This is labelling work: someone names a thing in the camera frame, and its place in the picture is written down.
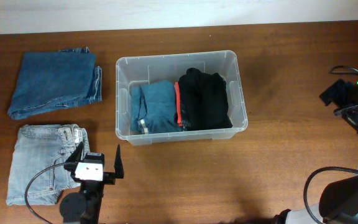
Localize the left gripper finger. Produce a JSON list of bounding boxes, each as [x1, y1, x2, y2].
[[114, 144, 124, 179], [64, 142, 84, 170]]

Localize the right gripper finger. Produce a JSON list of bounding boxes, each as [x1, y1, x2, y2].
[[334, 104, 358, 134], [319, 79, 349, 106]]

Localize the light blue jeans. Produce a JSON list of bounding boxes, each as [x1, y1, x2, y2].
[[6, 124, 90, 206]]

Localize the small blue denim shorts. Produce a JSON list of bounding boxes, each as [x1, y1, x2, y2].
[[130, 80, 182, 134]]

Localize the red item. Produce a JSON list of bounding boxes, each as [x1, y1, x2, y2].
[[175, 82, 183, 126]]

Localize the dark blue jeans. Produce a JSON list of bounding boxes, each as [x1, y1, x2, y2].
[[7, 47, 102, 120]]

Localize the black garment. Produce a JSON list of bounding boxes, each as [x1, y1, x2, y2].
[[178, 68, 232, 131]]

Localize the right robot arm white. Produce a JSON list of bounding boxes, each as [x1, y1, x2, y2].
[[272, 65, 358, 224]]

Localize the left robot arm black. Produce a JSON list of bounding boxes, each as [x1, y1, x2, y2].
[[60, 142, 124, 223]]

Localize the clear plastic storage container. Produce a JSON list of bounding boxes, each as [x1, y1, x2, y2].
[[115, 50, 249, 146]]

